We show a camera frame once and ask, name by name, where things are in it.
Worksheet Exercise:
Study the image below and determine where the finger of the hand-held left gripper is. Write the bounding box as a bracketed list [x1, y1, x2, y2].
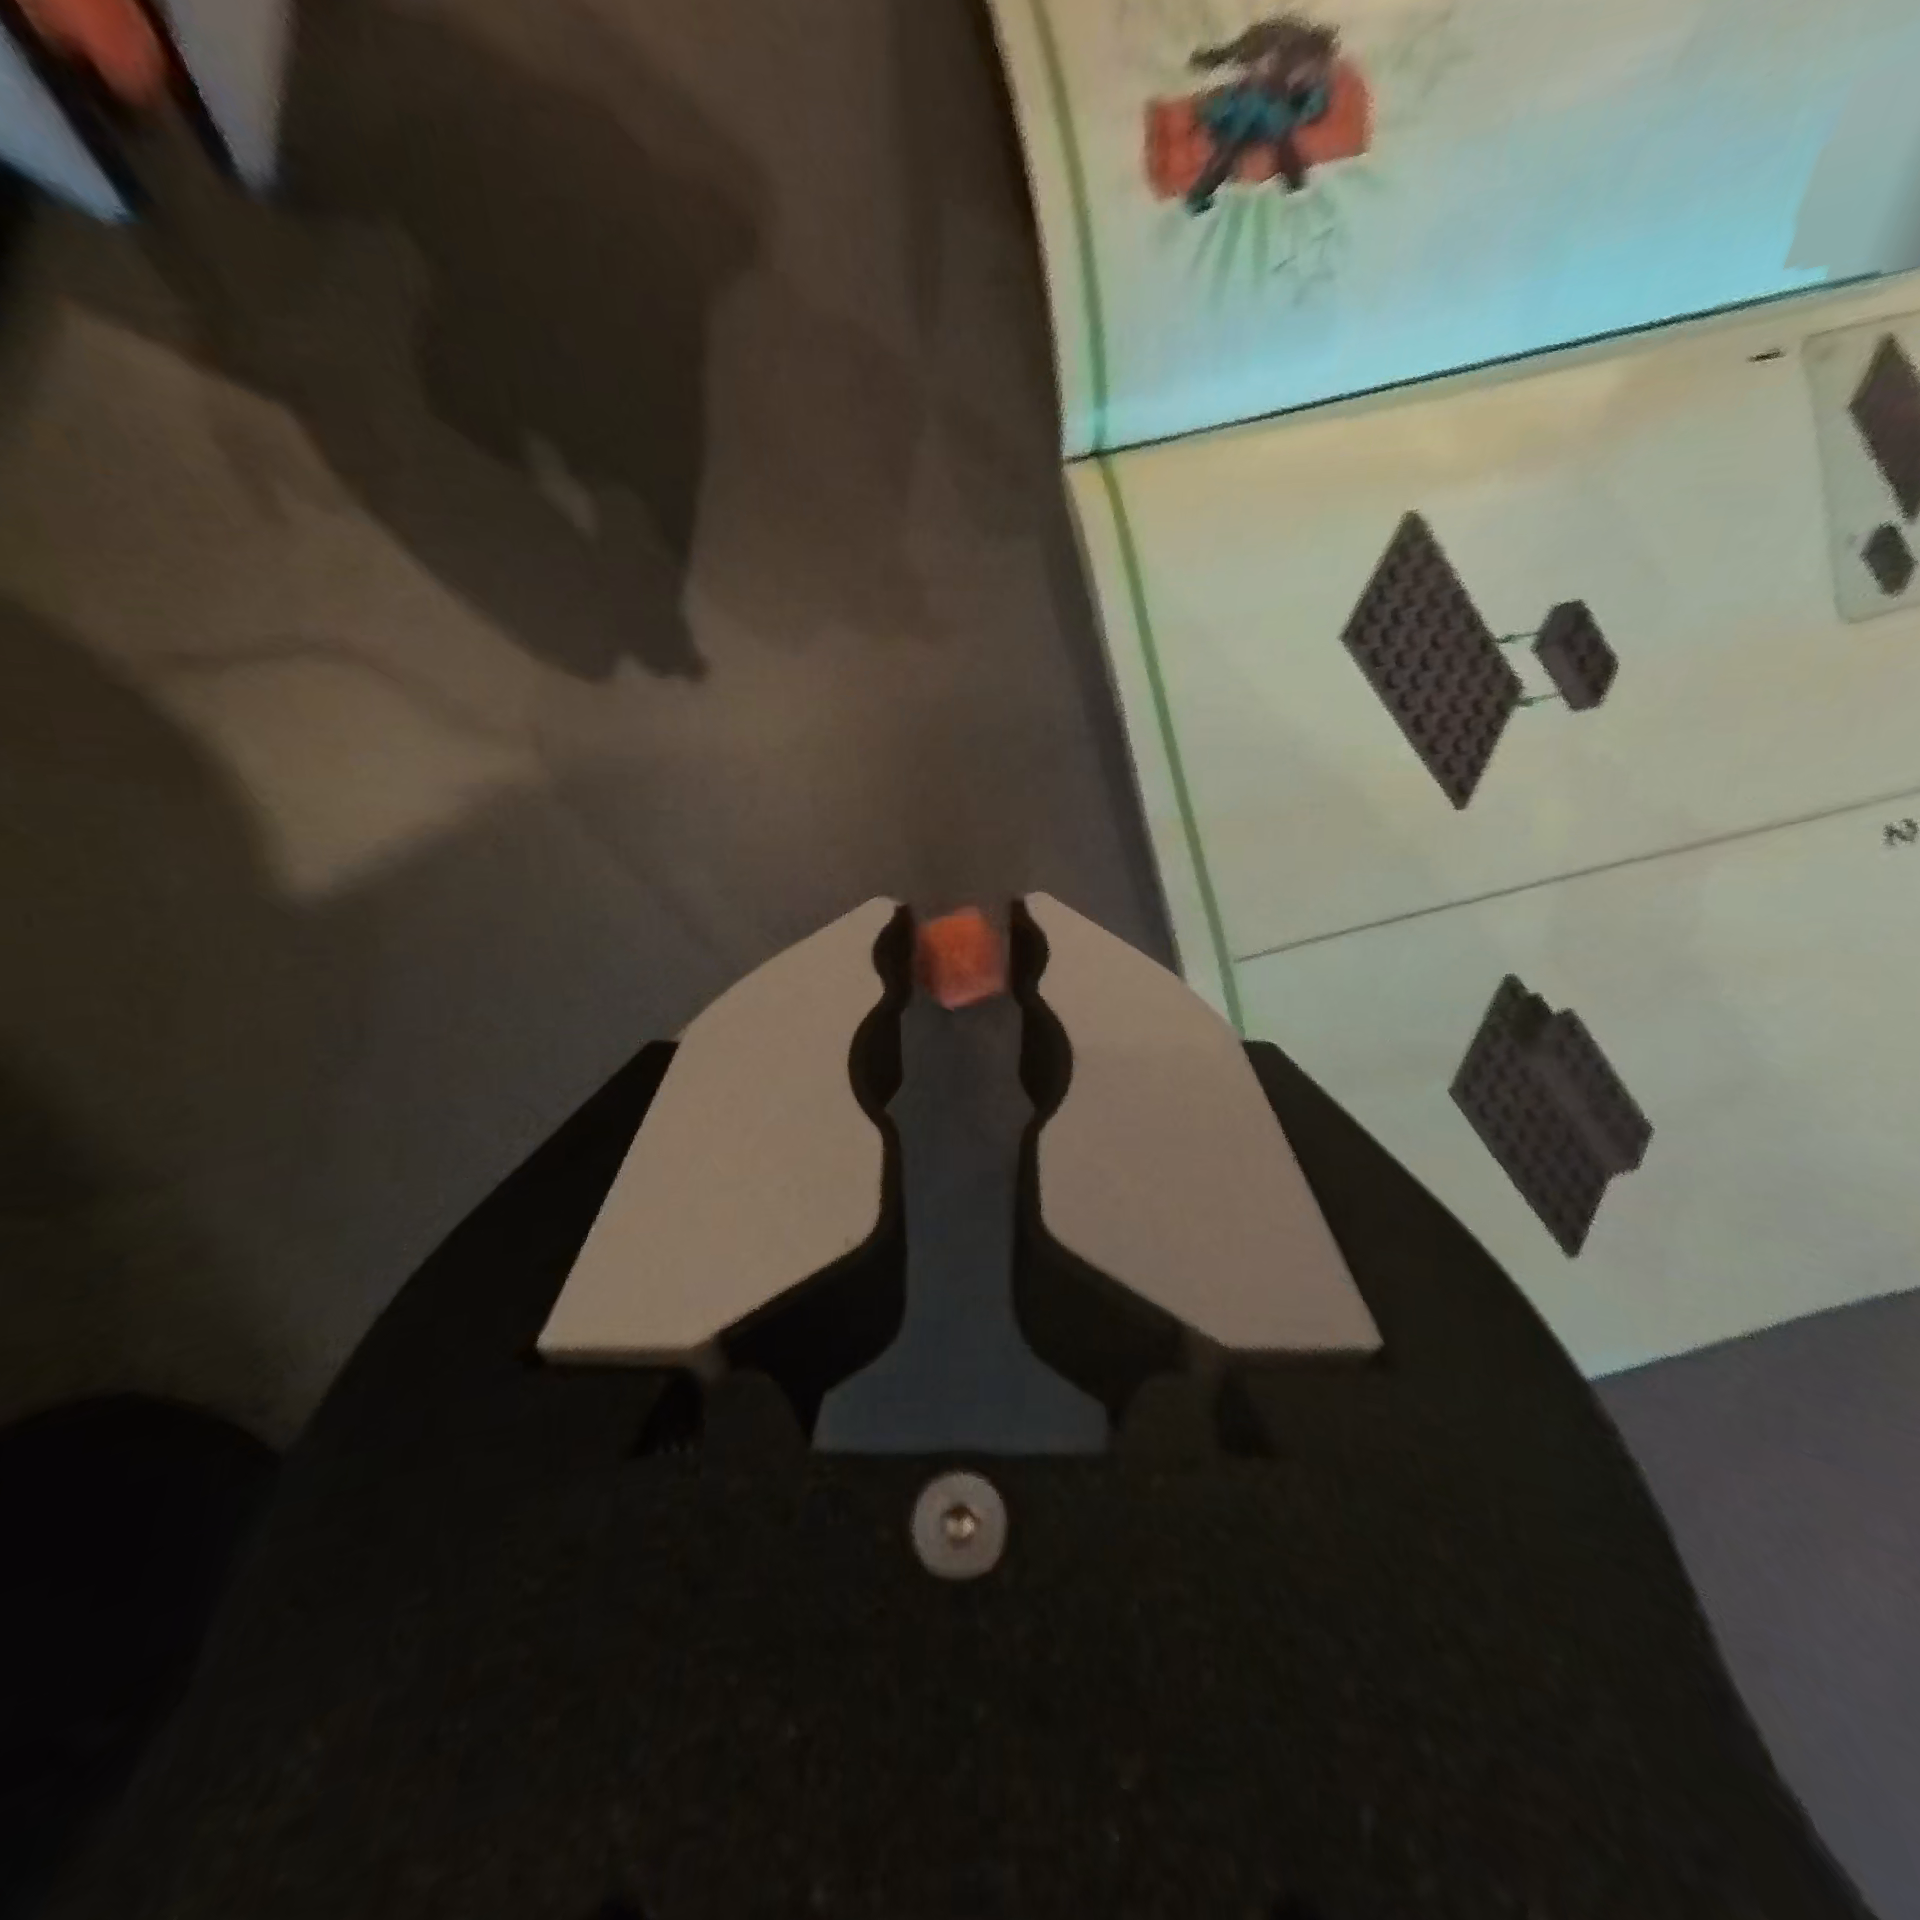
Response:
[174, 0, 300, 146]
[0, 29, 140, 229]

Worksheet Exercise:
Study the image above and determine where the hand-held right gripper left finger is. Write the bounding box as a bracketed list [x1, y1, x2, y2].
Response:
[542, 895, 907, 1366]

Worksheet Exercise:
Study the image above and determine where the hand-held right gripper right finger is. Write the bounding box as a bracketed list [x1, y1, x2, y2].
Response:
[1023, 890, 1387, 1358]

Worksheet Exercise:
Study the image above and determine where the white instruction booklet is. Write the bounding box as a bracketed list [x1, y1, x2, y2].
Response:
[985, 0, 1920, 1386]

